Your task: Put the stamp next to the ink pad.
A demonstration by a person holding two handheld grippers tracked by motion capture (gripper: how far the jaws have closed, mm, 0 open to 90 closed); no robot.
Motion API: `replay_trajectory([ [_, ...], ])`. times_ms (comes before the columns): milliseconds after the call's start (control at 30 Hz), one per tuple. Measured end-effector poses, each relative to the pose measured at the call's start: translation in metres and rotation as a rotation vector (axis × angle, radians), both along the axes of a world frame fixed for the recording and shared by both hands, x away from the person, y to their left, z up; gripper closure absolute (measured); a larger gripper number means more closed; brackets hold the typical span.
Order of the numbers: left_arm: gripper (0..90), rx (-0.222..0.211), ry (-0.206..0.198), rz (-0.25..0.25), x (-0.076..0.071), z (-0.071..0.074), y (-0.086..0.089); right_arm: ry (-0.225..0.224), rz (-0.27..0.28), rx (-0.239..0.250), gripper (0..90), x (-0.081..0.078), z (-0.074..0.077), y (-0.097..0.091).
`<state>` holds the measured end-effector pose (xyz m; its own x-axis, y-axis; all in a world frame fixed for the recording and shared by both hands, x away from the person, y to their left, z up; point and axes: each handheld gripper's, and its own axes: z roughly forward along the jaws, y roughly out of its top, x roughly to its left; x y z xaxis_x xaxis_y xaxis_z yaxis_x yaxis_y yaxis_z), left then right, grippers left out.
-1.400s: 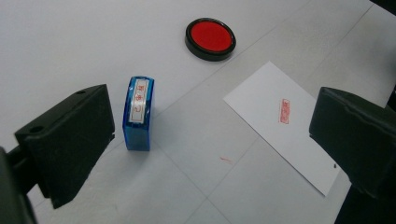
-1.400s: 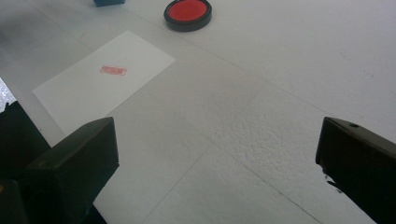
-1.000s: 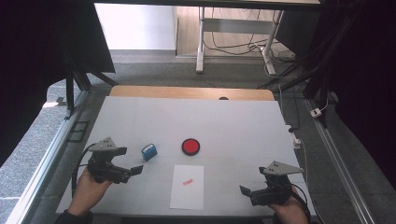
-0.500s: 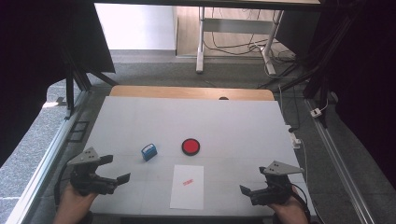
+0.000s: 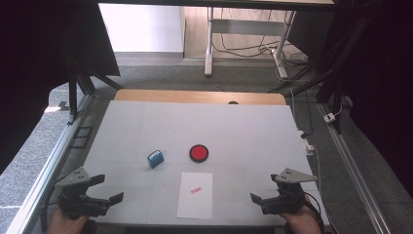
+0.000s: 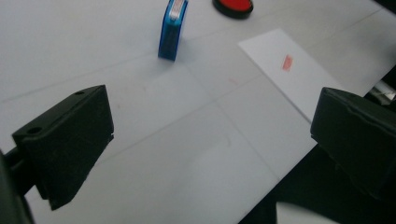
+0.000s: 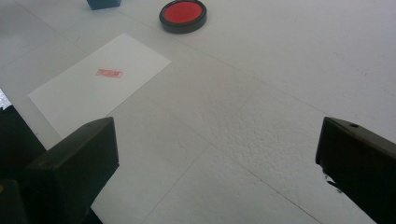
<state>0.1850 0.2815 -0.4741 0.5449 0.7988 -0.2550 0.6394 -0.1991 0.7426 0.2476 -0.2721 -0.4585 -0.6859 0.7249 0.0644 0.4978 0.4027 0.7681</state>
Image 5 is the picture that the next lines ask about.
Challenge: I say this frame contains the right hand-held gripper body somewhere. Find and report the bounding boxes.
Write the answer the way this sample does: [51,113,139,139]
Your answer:
[261,168,319,215]

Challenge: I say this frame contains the blue transparent stamp cap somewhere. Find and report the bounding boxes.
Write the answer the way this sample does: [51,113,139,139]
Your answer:
[148,158,166,170]

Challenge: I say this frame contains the white desk frame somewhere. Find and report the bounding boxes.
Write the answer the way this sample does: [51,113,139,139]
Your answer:
[204,6,296,80]

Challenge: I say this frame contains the black curtain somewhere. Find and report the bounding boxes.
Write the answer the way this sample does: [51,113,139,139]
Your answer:
[0,0,121,174]
[288,0,413,196]

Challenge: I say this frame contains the person's left hand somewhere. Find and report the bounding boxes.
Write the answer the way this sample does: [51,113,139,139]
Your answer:
[47,208,91,234]

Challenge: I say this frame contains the white paper sheet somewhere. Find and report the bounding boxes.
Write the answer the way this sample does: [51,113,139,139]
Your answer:
[176,172,213,220]

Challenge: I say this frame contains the black floor socket frame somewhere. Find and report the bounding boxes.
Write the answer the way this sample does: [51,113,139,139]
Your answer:
[71,126,94,150]

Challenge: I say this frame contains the white cable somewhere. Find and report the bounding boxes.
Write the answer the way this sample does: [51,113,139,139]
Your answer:
[311,152,323,193]

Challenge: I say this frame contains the aluminium rail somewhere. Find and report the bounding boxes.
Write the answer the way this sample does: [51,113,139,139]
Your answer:
[318,103,391,234]
[6,94,95,234]

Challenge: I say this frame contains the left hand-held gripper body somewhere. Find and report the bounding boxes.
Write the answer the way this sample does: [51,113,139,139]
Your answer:
[54,166,112,219]

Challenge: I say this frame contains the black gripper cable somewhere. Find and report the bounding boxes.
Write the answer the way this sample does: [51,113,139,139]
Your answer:
[40,176,64,233]
[303,191,326,234]

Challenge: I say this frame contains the blue transparent stamp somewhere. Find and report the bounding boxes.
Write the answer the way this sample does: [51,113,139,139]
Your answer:
[146,149,166,170]

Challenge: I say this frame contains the white power strip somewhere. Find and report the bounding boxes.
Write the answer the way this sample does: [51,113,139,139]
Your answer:
[298,130,316,156]

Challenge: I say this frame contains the wooden table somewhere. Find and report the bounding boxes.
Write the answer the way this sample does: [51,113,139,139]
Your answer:
[114,89,287,106]

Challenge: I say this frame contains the round red ink pad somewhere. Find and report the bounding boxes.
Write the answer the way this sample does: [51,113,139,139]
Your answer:
[189,144,209,164]

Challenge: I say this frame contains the person's right hand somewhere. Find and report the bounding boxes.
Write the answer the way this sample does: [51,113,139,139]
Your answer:
[280,194,323,234]

